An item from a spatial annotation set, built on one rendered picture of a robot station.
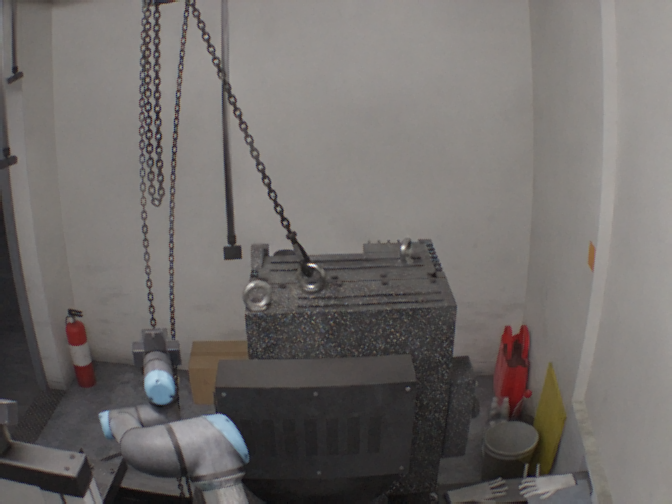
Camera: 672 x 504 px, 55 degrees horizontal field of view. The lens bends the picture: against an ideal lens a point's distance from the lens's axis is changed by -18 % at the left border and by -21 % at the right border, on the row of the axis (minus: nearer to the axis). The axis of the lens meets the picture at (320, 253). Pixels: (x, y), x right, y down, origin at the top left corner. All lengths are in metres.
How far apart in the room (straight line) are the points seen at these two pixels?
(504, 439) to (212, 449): 2.40
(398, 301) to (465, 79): 2.34
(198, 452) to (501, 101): 3.00
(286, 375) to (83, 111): 2.89
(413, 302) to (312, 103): 2.34
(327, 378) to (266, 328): 0.18
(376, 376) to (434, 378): 0.20
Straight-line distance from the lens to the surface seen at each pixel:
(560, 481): 2.71
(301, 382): 1.73
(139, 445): 1.44
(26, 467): 1.04
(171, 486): 2.73
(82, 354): 4.56
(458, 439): 2.04
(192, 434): 1.42
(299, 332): 1.79
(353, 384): 1.72
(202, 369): 4.27
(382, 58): 3.95
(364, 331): 1.80
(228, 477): 1.43
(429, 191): 4.12
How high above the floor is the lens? 2.40
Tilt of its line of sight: 22 degrees down
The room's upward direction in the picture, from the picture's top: 2 degrees counter-clockwise
